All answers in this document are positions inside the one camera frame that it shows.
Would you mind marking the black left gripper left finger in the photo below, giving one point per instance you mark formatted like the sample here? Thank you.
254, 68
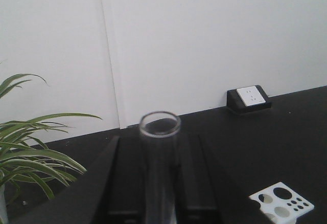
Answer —
111, 191

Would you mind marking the black wall socket box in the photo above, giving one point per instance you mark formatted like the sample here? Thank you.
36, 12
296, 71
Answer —
247, 99

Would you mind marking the short clear test tube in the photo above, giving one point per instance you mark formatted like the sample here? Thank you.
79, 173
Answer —
158, 132

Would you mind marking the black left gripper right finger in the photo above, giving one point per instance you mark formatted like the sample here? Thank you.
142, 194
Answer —
204, 191

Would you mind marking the green spider plant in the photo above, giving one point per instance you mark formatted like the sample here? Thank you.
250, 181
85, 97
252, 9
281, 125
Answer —
27, 159

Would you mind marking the white test tube rack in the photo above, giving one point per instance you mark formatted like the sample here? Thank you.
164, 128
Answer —
281, 204

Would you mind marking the white plant pot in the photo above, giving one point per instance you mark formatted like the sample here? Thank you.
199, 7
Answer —
3, 208

